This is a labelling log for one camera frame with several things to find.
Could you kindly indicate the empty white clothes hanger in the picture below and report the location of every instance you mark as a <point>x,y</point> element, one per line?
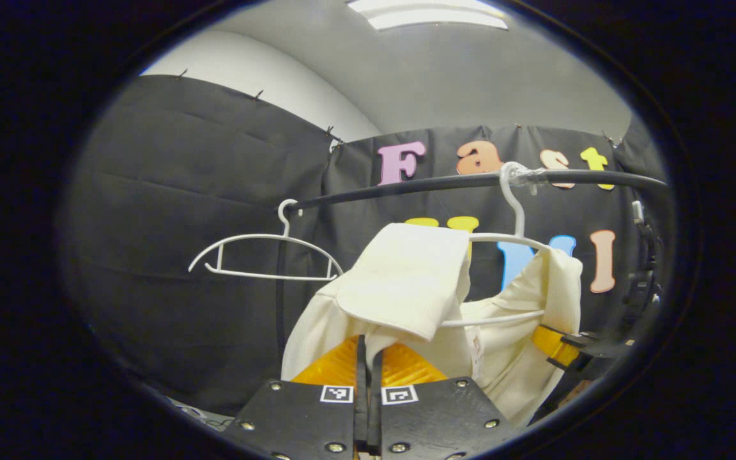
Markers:
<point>266,236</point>

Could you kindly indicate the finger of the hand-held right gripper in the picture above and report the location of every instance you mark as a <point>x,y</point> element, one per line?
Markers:
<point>553,345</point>

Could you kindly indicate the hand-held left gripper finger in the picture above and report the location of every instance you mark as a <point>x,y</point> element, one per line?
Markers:
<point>374,402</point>
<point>361,396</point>

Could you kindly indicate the ceiling light panel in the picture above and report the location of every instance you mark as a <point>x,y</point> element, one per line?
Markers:
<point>429,14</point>

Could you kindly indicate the black clothes rack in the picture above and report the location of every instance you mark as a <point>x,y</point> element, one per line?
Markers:
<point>419,185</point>

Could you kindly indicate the black backdrop cloth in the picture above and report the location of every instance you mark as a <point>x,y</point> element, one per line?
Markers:
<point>170,255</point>

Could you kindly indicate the white hanger with taped hook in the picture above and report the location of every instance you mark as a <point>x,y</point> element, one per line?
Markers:
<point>519,217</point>

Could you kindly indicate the cream collared shirt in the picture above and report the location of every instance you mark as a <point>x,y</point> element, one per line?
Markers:
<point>406,281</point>

